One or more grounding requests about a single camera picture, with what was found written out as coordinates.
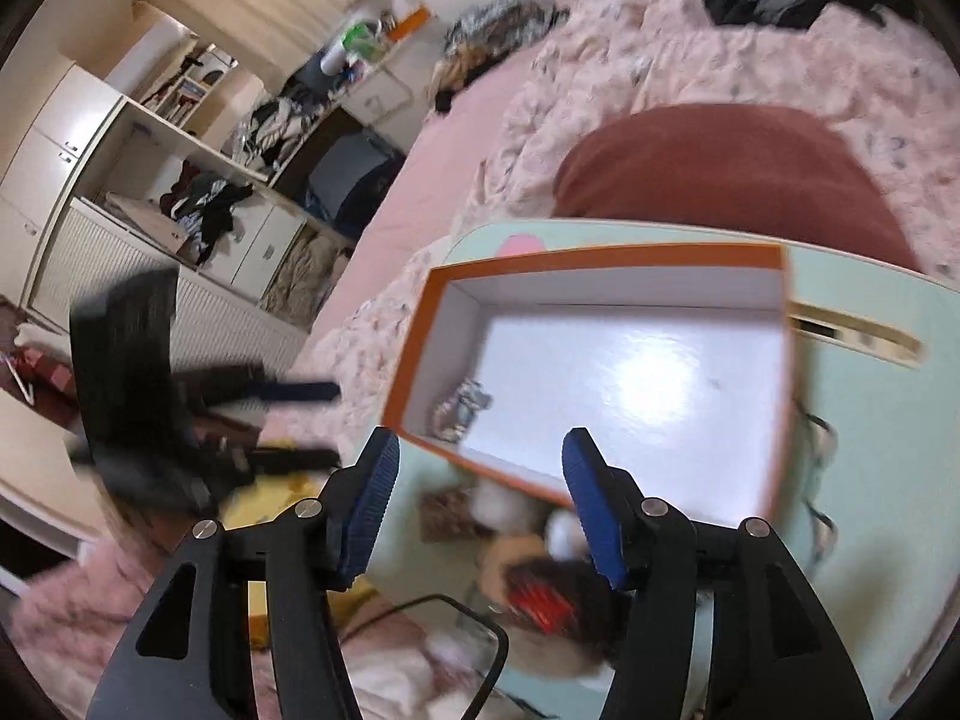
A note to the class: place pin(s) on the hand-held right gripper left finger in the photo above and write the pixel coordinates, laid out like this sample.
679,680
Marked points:
371,510

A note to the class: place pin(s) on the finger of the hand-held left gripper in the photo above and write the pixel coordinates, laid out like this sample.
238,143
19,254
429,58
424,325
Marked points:
300,459
300,392

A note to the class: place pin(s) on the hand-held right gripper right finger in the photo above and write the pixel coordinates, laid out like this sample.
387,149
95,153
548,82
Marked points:
600,510

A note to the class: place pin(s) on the black fuzzy item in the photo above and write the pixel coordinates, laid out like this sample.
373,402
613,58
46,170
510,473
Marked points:
562,604

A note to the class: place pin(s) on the orange cardboard box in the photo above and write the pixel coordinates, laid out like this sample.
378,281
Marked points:
637,390

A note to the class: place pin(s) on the black patterned scrunchie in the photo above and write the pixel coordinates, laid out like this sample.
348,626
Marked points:
461,411

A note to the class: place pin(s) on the yellow cloth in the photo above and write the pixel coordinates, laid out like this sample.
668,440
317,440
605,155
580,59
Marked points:
262,495

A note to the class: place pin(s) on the small brown patterned item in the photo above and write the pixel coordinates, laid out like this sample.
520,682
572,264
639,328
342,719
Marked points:
450,516

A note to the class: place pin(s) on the brown plush toy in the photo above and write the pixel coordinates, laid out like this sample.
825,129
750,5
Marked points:
517,566

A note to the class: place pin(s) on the white fluffy pompom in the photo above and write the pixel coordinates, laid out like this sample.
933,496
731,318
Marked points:
499,502

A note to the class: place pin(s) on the beige patterned bedding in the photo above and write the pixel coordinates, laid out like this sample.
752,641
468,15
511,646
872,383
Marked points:
307,277

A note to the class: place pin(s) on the black eyeglasses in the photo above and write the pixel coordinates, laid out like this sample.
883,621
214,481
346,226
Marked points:
504,641

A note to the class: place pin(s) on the black white clothes heap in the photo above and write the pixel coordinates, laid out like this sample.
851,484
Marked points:
210,210

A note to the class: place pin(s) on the pink fuzzy rug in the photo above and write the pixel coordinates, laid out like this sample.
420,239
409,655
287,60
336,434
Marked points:
75,600

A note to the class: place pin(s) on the dark blue bag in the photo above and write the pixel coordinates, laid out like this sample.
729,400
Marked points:
352,180

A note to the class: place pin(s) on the white shelving unit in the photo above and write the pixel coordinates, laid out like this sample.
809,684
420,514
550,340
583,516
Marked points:
45,165

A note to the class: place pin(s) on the striped clothes heap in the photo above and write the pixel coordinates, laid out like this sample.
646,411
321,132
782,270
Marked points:
274,127

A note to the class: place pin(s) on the pink bed sheet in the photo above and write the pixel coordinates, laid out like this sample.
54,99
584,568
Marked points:
450,165

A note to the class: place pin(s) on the white drawer cabinet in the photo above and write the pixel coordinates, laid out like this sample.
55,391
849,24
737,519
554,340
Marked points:
375,94

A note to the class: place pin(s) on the maroon pillow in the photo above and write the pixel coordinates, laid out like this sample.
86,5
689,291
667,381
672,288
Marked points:
712,165

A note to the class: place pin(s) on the small orange box lid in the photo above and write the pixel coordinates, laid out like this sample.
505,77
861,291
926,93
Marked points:
411,22

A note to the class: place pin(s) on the patterned clothes pile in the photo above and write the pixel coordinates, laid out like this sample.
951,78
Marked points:
495,37

